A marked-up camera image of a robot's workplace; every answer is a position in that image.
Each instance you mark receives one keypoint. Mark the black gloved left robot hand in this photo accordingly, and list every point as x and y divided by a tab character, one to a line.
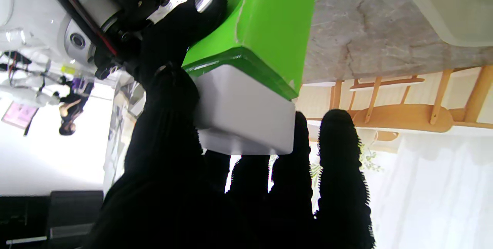
173	187

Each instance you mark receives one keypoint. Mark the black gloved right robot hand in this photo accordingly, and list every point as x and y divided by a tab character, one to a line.
173	33

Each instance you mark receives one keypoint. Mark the clear bottle with green base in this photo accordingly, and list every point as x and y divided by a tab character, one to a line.
269	22

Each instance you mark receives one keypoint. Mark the white square bottle cap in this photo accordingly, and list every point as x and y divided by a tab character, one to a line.
246	118

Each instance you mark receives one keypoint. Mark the cream plastic baking tray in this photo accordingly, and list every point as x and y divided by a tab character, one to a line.
454	2

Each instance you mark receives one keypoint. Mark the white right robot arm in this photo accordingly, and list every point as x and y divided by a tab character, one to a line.
46	6

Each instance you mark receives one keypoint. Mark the person in dark clothes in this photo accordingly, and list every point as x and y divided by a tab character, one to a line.
73	106

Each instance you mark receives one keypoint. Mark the black flat panel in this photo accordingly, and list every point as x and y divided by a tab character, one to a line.
46	218

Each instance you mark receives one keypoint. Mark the pink poster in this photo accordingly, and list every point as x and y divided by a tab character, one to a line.
19	115

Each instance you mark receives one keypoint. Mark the printed room backdrop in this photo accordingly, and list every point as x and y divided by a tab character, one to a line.
423	164

